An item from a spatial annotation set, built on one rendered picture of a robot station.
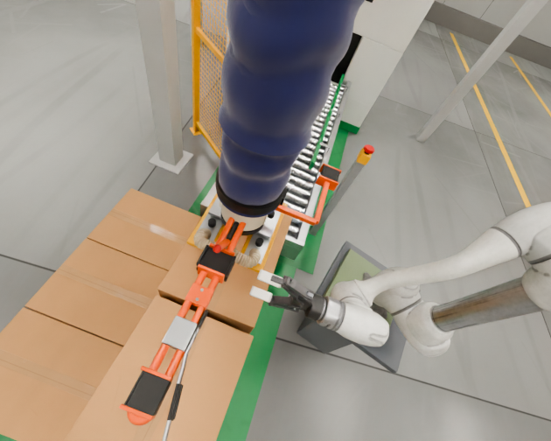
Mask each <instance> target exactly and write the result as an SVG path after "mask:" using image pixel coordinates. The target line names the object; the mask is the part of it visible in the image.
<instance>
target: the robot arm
mask: <svg viewBox="0 0 551 441"><path fill-rule="evenodd" d="M520 256H522V257H523V258H524V259H526V260H527V261H528V262H529V263H530V264H531V265H532V267H531V268H530V269H528V270H527V271H526V272H525V273H524V275H523V276H522V277H519V278H516V279H513V280H511V281H508V282H505V283H502V284H499V285H496V286H493V287H491V288H488V289H485V290H481V291H479V292H476V293H473V294H470V295H468V296H465V297H461V298H458V299H456V300H453V301H450V302H448V303H445V304H437V303H434V302H424V301H423V300H422V299H421V296H420V293H419V290H420V284H430V283H436V282H442V281H447V280H451V279H455V278H459V277H464V276H467V275H469V274H472V273H475V272H478V271H480V270H484V269H486V268H489V267H491V266H494V265H497V264H500V263H504V262H507V261H510V260H513V259H515V258H518V257H520ZM257 279H258V280H260V281H263V282H264V283H267V284H271V285H273V286H275V287H277V288H281V287H283V288H284V289H285V290H286V291H287V292H288V293H289V294H290V296H289V297H281V296H272V295H273V294H272V293H270V292H267V291H265V290H262V289H259V288H257V287H254V286H252V289H251V291H250V293H249V295H250V296H253V297H255V298H259V299H261V300H264V301H266V302H269V306H274V307H278V308H282V309H286V310H290V311H293V312H299V310H304V315H305V317H306V318H309V319H313V320H315V321H317V323H318V324H319V325H320V326H323V327H326V328H328V329H330V330H332V331H335V332H337V333H339V334H340V335H341V336H343V337H344V338H346V339H348V340H351V341H353V342H356V343H359V344H361V345H364V346H369V347H381V346H382V345H384V344H385V342H386V341H387V338H388V335H389V324H388V322H387V321H386V320H385V319H386V318H387V312H389V313H390V314H391V315H392V317H393V319H394V321H395V323H396V325H398V327H399V329H400V330H401V332H402V334H403V335H404V336H405V338H406V339H407V341H408V342H409V343H410V345H411V346H412V347H413V348H414V349H416V350H417V351H418V352H419V353H421V354H423V355H426V356H428V357H436V356H439V355H441V354H444V353H445V352H446V351H447V350H448V348H449V347H450V338H451V337H452V336H453V333H454V331H456V330H459V329H463V328H467V327H471V326H478V325H482V324H486V323H490V322H493V321H500V320H503V319H510V318H514V317H518V316H522V315H527V314H530V313H534V312H541V311H548V312H551V202H545V203H541V204H538V205H534V206H530V207H526V208H524V209H521V210H519V211H518V212H516V213H512V214H511V215H509V216H507V217H505V218H504V219H502V220H501V221H499V222H498V223H497V224H495V225H494V226H492V227H491V228H489V229H488V230H486V231H485V232H484V233H483V234H482V235H480V236H479V237H478V238H477V239H476V240H475V241H474V242H473V243H472V244H470V245H469V246H468V247H467V248H465V249H463V250H462V251H460V252H459V253H457V254H455V255H453V256H450V257H448V258H445V259H442V260H439V261H436V262H429V263H425V264H422V265H418V266H414V267H410V268H405V267H392V268H388V269H384V270H383V271H381V272H379V273H378V274H376V275H375V276H370V275H369V274H368V273H367V272H365V273H364V274H363V279H362V281H359V280H356V279H355V280H352V281H348V282H346V281H344V282H339V283H336V284H335V285H334V286H333V287H332V289H331V296H330V297H329V296H325V297H323V296H320V295H318V294H316V293H314V291H312V290H308V289H307V288H305V287H304V286H302V285H301V284H300V283H299V282H297V281H296V280H294V279H293V278H292V277H290V276H283V278H282V277H279V276H276V275H274V274H271V273H269V272H267V271H265V270H262V269H261V270H260V272H259V275H258V277H257Z"/></svg>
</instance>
